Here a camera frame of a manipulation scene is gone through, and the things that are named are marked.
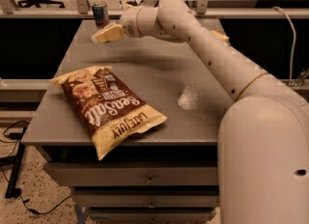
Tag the bottom grey drawer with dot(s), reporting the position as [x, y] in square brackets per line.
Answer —
[151, 216]

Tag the grey drawer cabinet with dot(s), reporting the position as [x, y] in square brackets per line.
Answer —
[164, 105]

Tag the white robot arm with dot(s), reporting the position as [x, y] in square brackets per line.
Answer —
[263, 139]

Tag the yellow sponge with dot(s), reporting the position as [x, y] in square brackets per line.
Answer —
[221, 36]

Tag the middle grey drawer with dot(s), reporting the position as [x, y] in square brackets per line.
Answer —
[148, 197]

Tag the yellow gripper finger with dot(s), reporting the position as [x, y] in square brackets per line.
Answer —
[108, 34]

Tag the grey drawer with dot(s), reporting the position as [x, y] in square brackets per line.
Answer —
[148, 197]
[151, 216]
[132, 173]

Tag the brown yellow chips bag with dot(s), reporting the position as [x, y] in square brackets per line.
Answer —
[106, 106]

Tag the black chair base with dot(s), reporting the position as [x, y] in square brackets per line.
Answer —
[37, 3]

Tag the top grey drawer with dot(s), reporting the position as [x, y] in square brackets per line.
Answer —
[132, 173]

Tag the black stand leg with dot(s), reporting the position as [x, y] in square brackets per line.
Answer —
[12, 191]

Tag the blue silver redbull can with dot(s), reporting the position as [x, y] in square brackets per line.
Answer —
[100, 14]

